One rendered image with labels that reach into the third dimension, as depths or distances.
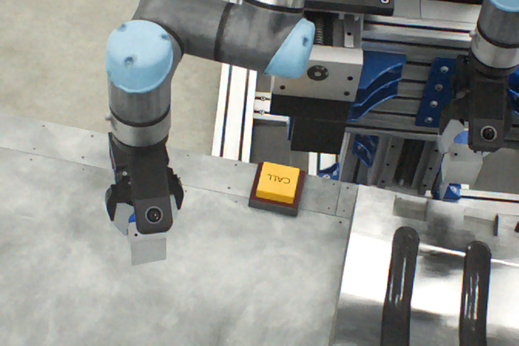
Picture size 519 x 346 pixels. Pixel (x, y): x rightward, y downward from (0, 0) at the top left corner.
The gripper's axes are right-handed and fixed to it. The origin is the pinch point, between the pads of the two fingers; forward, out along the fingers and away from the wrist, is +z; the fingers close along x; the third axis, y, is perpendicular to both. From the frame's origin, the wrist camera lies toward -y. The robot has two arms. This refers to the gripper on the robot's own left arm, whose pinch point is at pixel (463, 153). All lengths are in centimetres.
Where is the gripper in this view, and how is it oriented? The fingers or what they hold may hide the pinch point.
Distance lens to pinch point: 159.7
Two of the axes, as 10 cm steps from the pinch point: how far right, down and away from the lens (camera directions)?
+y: 0.4, -7.8, 6.3
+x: -10.0, -0.8, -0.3
